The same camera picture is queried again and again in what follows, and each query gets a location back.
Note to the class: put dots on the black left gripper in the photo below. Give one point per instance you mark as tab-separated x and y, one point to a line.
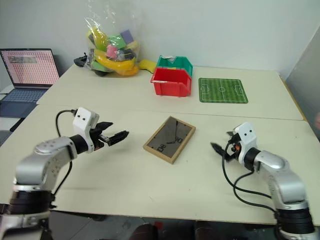
98	140

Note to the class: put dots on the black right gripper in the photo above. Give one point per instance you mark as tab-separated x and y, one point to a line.
232	150

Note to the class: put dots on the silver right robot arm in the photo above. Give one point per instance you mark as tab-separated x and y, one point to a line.
282	175

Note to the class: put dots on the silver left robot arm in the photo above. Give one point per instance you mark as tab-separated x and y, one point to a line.
45	160

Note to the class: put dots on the open laptop computer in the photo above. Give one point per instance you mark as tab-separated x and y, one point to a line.
30	70

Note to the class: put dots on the green soccer field mat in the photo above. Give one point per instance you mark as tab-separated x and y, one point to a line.
223	90

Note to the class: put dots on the wooden framed square clock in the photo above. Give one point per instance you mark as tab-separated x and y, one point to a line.
170	136

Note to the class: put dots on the yellow foam piece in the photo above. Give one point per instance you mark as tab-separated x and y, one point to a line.
147	65

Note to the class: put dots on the red plastic storage bin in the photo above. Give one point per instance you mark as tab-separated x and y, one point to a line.
171	83

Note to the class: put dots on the clear bag of foam toys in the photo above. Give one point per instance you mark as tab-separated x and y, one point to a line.
112	55

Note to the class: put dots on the black game controller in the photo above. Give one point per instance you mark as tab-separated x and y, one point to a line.
80	61

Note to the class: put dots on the green plastic storage bin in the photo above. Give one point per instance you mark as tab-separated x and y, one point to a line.
175	62

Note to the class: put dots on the grey upright panel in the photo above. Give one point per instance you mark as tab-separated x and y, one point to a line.
307	95

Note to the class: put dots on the dark rounded shape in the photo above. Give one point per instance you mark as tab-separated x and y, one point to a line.
147	232

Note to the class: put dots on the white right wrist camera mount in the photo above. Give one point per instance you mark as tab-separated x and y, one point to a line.
246	135

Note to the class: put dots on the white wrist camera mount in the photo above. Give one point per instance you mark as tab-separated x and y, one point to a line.
246	135
82	120

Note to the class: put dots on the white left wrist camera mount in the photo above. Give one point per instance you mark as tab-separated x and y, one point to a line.
82	120

